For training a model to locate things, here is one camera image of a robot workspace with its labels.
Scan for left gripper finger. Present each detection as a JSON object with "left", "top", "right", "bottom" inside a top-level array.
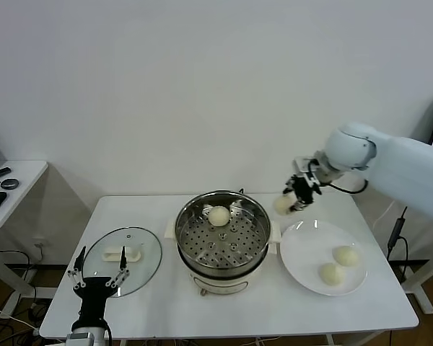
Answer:
[
  {"left": 66, "top": 246, "right": 88, "bottom": 291},
  {"left": 105, "top": 245, "right": 130, "bottom": 289}
]

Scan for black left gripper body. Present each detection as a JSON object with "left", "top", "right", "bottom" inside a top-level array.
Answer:
[{"left": 73, "top": 276, "right": 113, "bottom": 325}]

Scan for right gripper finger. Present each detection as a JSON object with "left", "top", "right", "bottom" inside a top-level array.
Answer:
[
  {"left": 281, "top": 174, "right": 299, "bottom": 198},
  {"left": 287, "top": 199, "right": 310, "bottom": 216}
]

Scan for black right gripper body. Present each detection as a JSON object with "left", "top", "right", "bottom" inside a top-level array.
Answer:
[{"left": 291, "top": 172, "right": 325, "bottom": 207}]

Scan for glass lid with white handle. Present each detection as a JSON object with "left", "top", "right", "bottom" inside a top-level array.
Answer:
[{"left": 82, "top": 226, "right": 164, "bottom": 298}]

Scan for white steamed baozi bun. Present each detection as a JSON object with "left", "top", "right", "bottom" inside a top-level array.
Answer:
[
  {"left": 272, "top": 193, "right": 297, "bottom": 216},
  {"left": 318, "top": 262, "right": 346, "bottom": 288},
  {"left": 207, "top": 205, "right": 231, "bottom": 228},
  {"left": 331, "top": 245, "right": 359, "bottom": 268}
]

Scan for white round plate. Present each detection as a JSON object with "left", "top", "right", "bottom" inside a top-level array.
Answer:
[{"left": 279, "top": 218, "right": 368, "bottom": 297}]

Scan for white electric cooker base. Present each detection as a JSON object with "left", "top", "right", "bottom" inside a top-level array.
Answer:
[{"left": 165, "top": 216, "right": 282, "bottom": 297}]

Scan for white labelled side table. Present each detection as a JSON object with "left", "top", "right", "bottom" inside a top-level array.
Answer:
[{"left": 400, "top": 257, "right": 433, "bottom": 314}]

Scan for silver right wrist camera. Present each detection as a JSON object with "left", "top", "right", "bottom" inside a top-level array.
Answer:
[{"left": 293, "top": 155, "right": 318, "bottom": 174}]

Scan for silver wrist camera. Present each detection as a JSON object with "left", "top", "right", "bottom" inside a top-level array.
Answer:
[
  {"left": 293, "top": 155, "right": 318, "bottom": 174},
  {"left": 65, "top": 331, "right": 95, "bottom": 346}
]

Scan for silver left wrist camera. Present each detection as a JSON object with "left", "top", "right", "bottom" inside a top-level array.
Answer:
[{"left": 65, "top": 331, "right": 95, "bottom": 346}]

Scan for black floor cable loop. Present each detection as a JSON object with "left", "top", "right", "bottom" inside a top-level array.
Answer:
[{"left": 0, "top": 249, "right": 35, "bottom": 275}]

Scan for thin white cable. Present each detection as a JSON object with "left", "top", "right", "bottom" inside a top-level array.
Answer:
[{"left": 373, "top": 200, "right": 398, "bottom": 231}]

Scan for tangled floor cables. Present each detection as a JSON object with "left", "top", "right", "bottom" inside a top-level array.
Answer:
[{"left": 0, "top": 301, "right": 40, "bottom": 342}]

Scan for black power adapter cable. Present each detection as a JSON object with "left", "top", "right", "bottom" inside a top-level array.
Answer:
[{"left": 385, "top": 205, "right": 411, "bottom": 285}]

